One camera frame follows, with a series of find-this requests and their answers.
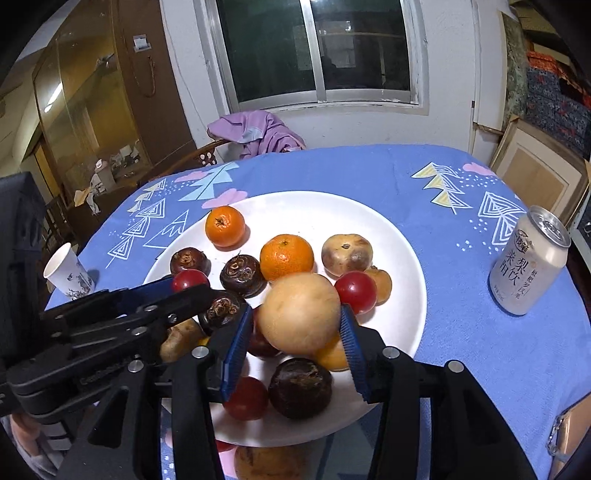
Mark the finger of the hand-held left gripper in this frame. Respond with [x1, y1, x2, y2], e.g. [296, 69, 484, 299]
[39, 274, 178, 335]
[68, 282, 214, 366]

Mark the white leaning board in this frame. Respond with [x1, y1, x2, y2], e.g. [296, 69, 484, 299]
[471, 0, 509, 153]

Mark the tan speckled round fruit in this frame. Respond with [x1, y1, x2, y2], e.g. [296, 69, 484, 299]
[233, 444, 308, 480]

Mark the purple jacket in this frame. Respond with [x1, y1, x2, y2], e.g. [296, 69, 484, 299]
[207, 110, 308, 160]

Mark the stack of blue patterned boxes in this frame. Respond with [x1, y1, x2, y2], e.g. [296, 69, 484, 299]
[524, 65, 591, 158]

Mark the large pale tan pear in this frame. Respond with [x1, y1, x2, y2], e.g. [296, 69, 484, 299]
[257, 272, 342, 355]

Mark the orange-brown round fruit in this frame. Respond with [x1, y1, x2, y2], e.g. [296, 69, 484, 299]
[365, 268, 393, 305]

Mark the white floral paper cup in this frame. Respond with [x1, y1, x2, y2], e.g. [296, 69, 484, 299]
[43, 242, 95, 301]

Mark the tan leather pouch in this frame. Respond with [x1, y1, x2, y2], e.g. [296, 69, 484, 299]
[547, 394, 591, 472]

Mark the blue printed tablecloth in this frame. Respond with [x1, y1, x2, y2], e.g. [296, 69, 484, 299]
[44, 144, 591, 480]

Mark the white oval plate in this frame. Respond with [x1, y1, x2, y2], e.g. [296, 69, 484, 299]
[143, 190, 426, 448]

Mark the tan dimpled round fruit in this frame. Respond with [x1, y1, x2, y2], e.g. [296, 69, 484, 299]
[159, 318, 206, 363]

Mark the person's left forearm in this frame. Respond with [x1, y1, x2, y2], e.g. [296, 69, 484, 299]
[28, 434, 70, 478]

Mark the green marbled panel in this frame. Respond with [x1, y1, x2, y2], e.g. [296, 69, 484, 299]
[501, 14, 529, 121]

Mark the sliding glass window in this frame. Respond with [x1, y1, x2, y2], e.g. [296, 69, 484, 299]
[194, 0, 430, 114]

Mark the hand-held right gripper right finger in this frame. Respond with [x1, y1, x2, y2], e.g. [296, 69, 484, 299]
[340, 305, 540, 480]

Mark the small dark brown water chestnut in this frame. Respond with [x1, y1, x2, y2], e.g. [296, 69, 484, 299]
[198, 291, 247, 335]

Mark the orange mandarin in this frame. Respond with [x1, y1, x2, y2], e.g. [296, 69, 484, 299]
[205, 206, 246, 248]
[259, 234, 315, 282]

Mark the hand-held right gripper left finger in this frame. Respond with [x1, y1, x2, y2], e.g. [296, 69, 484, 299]
[54, 318, 256, 480]

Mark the person's left hand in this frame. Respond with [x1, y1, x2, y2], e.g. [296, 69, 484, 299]
[8, 414, 45, 461]

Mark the wooden glass cabinet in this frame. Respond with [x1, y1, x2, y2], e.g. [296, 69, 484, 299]
[0, 0, 199, 232]

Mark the tan dark-spotted round fruit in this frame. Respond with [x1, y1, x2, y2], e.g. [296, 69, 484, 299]
[321, 234, 373, 278]

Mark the white drink can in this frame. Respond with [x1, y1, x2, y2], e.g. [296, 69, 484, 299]
[488, 205, 572, 317]

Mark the dark wooden chair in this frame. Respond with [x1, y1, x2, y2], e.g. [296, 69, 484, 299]
[44, 194, 77, 252]

